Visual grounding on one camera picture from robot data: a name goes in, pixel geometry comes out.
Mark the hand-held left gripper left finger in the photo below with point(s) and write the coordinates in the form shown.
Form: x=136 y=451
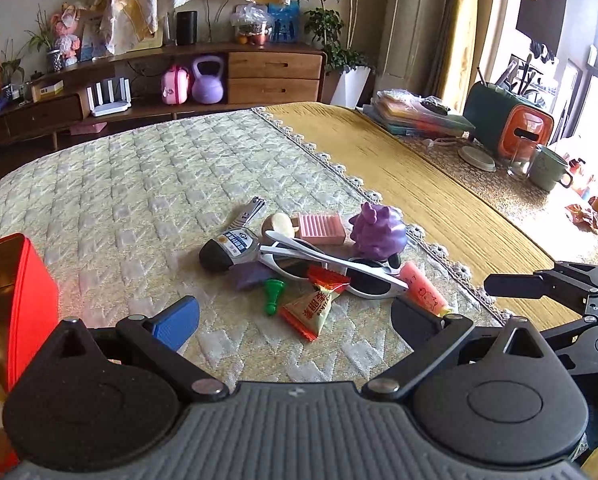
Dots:
x=176 y=322

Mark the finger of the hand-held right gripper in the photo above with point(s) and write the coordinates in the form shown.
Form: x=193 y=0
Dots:
x=591 y=347
x=514 y=285

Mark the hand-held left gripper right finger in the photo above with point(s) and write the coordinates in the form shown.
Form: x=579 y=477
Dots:
x=413 y=321

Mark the white sunglasses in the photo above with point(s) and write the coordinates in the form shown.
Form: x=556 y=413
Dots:
x=374 y=282

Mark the black capped small bottle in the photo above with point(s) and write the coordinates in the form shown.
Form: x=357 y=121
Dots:
x=229 y=252

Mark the purple toy figure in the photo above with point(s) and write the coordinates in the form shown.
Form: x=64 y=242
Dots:
x=376 y=232

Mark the green pawn piece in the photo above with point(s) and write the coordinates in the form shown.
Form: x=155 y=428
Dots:
x=273 y=297

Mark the red candy packet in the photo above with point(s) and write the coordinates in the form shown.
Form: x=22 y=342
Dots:
x=311 y=310

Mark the red metal box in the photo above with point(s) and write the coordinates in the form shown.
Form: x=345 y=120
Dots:
x=31 y=300

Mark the purple wedge block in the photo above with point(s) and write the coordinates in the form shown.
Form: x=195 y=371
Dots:
x=249 y=277

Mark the green mug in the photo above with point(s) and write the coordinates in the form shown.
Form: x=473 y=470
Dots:
x=549 y=167

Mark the clear drinking glass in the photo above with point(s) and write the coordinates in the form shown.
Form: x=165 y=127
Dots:
x=520 y=160

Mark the silver nail clipper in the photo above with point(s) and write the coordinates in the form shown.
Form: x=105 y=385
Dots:
x=246 y=212

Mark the pink ridged block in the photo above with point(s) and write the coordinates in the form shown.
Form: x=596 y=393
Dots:
x=321 y=227

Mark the white round lid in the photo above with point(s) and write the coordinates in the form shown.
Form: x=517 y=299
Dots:
x=475 y=158

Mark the yellow tablecloth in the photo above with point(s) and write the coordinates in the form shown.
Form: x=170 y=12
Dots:
x=429 y=180

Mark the quilted mat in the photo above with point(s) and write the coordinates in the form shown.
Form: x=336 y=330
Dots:
x=154 y=185

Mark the beige round shell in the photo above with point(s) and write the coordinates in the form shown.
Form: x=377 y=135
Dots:
x=279 y=225

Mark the green orange pen holder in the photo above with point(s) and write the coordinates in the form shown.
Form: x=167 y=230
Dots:
x=509 y=120

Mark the white router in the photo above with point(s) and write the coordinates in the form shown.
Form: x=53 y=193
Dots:
x=110 y=97

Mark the pink toy case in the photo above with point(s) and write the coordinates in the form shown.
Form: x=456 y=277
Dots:
x=174 y=85

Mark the purple kettlebell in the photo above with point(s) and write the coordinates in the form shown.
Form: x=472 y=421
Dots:
x=208 y=82

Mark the white planter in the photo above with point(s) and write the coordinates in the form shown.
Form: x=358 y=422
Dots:
x=351 y=85

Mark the yellow curtain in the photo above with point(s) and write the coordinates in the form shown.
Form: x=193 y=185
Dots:
x=461 y=30

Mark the small yellow carton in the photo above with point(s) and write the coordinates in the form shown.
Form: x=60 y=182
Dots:
x=48 y=90

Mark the wooden media cabinet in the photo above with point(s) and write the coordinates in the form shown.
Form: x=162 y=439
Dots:
x=274 y=72

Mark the patterned plant vase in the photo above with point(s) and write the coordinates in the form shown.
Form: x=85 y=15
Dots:
x=55 y=60

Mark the black cylinder speaker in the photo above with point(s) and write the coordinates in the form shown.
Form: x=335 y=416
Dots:
x=186 y=27

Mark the clear bag of fruit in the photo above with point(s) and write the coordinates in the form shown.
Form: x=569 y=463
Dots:
x=249 y=25

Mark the pink flower doll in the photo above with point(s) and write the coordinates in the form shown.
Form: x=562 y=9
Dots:
x=69 y=35

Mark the green potted tree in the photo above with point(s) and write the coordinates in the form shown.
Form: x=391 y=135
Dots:
x=324 y=20

